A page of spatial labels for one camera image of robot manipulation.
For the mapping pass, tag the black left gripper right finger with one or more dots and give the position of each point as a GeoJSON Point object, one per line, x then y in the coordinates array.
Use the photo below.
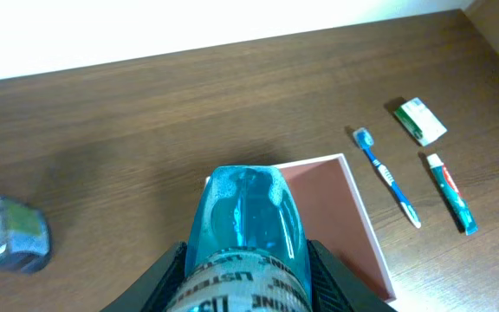
{"type": "Point", "coordinates": [335, 288]}

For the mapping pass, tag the blue white toothbrush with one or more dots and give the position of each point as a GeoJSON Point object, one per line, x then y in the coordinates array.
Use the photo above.
{"type": "Point", "coordinates": [364, 141]}

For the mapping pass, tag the teal mouthwash bottle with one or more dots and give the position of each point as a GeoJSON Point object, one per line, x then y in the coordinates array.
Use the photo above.
{"type": "Point", "coordinates": [247, 250]}

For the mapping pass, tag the white cardboard box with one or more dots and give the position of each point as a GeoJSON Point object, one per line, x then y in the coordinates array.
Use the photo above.
{"type": "Point", "coordinates": [332, 212]}

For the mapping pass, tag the green white soap box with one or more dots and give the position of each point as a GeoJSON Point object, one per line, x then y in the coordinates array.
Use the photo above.
{"type": "Point", "coordinates": [420, 122]}

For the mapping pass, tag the green toothpaste tube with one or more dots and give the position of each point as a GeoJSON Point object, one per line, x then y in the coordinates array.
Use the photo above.
{"type": "Point", "coordinates": [450, 191]}

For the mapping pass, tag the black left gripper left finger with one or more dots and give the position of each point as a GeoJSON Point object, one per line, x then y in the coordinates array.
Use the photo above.
{"type": "Point", "coordinates": [156, 287]}

